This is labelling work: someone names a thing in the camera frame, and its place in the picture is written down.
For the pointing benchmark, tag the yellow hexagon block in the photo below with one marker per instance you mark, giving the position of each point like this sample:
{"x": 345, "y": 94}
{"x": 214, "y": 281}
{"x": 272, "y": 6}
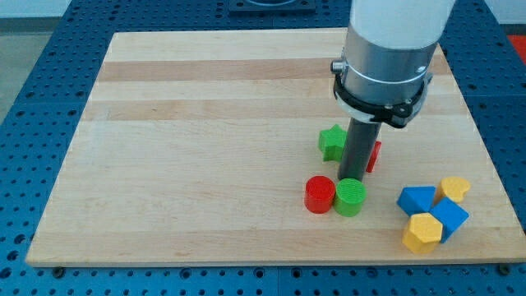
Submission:
{"x": 422, "y": 234}

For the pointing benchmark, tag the green star block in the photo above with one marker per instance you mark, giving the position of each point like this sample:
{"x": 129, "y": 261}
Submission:
{"x": 331, "y": 143}

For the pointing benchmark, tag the blue cube block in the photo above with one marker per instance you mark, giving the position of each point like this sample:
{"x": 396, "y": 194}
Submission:
{"x": 451, "y": 215}

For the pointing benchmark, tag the dark blue base plate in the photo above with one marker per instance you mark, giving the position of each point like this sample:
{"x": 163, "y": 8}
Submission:
{"x": 270, "y": 6}

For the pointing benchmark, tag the green cylinder block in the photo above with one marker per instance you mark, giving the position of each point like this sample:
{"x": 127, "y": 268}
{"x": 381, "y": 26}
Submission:
{"x": 349, "y": 197}

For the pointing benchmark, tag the light wooden board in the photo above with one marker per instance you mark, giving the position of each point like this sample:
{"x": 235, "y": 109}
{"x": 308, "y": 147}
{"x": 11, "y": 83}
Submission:
{"x": 194, "y": 149}

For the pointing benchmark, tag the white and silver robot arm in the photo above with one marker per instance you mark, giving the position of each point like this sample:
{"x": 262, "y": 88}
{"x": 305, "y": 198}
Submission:
{"x": 383, "y": 73}

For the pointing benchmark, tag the blue triangle block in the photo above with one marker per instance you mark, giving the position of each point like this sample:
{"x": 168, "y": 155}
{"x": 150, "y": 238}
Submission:
{"x": 416, "y": 200}

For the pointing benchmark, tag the red cylinder block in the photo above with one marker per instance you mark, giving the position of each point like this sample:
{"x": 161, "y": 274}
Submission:
{"x": 319, "y": 194}

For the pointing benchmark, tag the yellow heart block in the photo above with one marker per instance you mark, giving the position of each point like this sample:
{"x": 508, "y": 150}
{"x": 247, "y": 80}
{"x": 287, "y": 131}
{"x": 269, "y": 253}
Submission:
{"x": 454, "y": 187}

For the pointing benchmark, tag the red block behind rod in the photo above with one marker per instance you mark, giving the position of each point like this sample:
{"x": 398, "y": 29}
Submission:
{"x": 373, "y": 157}

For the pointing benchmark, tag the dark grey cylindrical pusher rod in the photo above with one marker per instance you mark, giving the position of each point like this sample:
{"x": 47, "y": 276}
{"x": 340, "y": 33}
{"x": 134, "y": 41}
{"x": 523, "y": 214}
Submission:
{"x": 360, "y": 140}

